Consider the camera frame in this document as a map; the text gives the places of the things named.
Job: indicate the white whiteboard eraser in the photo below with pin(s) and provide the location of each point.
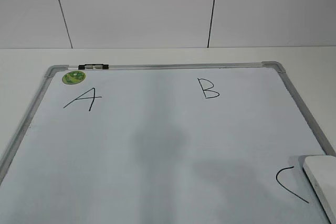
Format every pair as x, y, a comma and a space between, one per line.
320, 171

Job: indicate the round green magnet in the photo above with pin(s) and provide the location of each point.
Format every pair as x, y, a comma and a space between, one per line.
73, 77

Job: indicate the white board with aluminium frame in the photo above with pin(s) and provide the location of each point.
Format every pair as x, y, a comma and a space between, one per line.
199, 143

